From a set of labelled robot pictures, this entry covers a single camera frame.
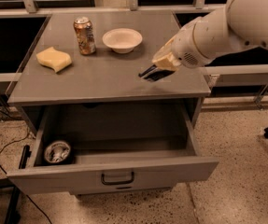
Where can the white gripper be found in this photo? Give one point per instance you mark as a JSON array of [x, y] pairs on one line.
[[184, 49]]

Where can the dark blue rxbar wrapper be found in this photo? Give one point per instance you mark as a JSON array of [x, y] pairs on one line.
[[154, 73]]

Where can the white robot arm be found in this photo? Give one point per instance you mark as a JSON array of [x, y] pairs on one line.
[[238, 26]]

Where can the grey drawer cabinet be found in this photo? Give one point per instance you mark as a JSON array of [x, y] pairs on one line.
[[106, 75]]

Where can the open grey top drawer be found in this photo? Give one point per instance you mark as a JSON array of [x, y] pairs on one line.
[[154, 140]]

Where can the round tin in drawer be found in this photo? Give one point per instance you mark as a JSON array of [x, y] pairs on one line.
[[57, 152]]

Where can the white paper bowl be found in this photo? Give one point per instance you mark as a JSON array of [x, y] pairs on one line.
[[122, 40]]

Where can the dented soda can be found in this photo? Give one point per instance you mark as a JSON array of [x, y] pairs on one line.
[[84, 31]]

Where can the yellow wavy sponge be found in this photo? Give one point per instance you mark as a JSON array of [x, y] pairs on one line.
[[54, 59]]

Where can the black stand leg left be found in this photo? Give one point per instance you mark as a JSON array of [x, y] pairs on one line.
[[12, 207]]

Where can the black drawer handle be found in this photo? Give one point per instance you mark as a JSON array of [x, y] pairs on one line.
[[114, 180]]

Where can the grey window railing frame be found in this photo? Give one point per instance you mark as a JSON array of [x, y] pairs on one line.
[[9, 37]]

